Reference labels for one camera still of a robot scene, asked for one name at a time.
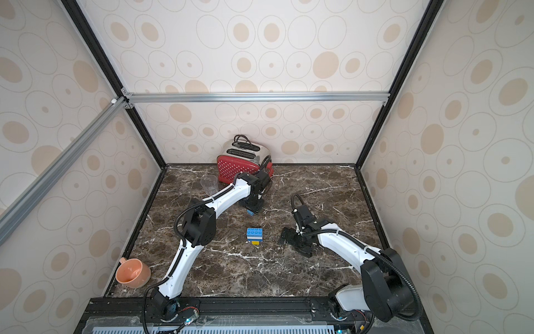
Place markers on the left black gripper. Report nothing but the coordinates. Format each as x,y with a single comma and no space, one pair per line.
257,209

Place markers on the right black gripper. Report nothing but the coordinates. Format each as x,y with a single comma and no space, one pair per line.
297,239

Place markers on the blue long lego brick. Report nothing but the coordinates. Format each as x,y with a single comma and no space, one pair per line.
254,232

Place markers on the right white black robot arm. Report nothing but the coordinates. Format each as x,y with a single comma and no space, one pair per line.
386,289

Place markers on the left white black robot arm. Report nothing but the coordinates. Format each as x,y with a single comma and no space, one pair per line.
196,228

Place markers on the red polka dot toaster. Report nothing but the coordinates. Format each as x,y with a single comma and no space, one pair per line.
241,155

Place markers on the clear plastic cup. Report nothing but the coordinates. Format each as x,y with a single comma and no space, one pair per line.
209,184

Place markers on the horizontal aluminium rail back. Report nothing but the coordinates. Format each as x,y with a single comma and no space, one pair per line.
377,96

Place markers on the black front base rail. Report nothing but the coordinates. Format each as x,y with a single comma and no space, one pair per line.
236,315

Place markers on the diagonal aluminium rail left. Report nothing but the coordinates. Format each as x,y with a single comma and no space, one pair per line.
26,202

